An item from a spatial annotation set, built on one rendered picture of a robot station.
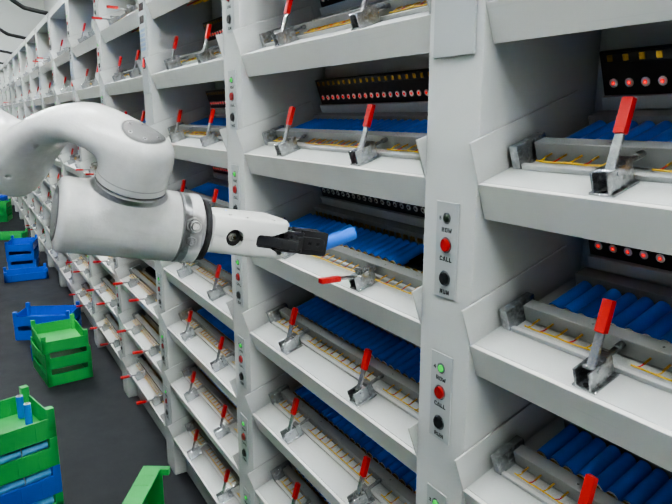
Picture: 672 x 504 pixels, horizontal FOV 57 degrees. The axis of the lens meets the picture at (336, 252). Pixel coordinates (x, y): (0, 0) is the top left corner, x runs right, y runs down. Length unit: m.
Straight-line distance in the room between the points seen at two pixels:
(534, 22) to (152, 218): 0.45
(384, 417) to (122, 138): 0.59
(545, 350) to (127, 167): 0.50
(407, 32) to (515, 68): 0.16
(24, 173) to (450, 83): 0.50
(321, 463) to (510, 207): 0.73
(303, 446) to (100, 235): 0.76
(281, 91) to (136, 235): 0.73
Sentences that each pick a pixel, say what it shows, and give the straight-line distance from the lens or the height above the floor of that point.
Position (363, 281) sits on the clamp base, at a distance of 0.99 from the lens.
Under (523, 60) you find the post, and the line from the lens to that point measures 0.79.
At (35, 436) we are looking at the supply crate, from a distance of 1.80.
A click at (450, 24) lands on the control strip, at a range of 0.78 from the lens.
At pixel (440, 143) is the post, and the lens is 0.79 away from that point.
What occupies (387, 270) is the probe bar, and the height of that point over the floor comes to 0.97.
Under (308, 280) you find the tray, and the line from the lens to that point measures 1.13.
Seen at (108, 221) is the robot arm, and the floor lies 1.10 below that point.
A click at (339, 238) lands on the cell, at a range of 0.85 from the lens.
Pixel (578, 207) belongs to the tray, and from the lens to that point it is 0.65.
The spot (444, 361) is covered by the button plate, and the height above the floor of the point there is 0.90.
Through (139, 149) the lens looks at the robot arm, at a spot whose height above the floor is 1.18.
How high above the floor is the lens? 1.21
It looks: 12 degrees down
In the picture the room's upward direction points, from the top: straight up
